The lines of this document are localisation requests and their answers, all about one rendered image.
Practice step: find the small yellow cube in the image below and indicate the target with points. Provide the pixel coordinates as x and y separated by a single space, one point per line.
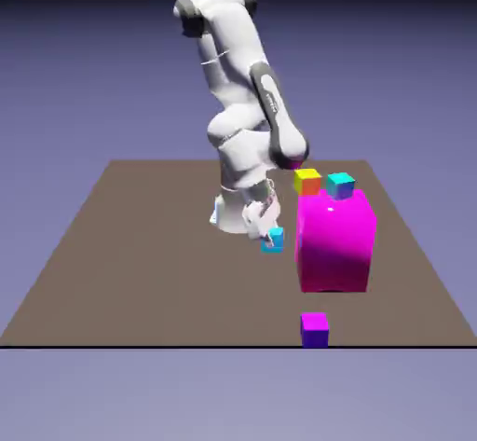
308 181

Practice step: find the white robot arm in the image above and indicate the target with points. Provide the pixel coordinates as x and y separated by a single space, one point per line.
238 86

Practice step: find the large magenta box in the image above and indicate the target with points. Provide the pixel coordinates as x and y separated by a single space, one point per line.
333 239

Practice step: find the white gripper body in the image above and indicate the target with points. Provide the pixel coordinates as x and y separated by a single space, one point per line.
257 220

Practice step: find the small teal cube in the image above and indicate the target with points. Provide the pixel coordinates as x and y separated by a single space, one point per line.
340 185

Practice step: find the small purple cube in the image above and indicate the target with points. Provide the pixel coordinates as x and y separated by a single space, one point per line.
315 330

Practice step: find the small cyan cube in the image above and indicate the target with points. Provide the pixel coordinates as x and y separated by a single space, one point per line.
276 241

